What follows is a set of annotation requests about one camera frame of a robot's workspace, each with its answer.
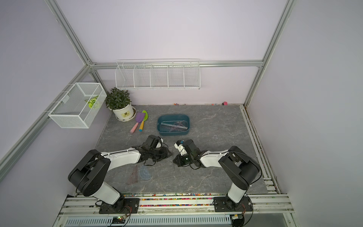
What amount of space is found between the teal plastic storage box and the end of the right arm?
0.63 ft

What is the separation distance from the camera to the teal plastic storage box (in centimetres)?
104

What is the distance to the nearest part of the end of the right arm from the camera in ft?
2.32
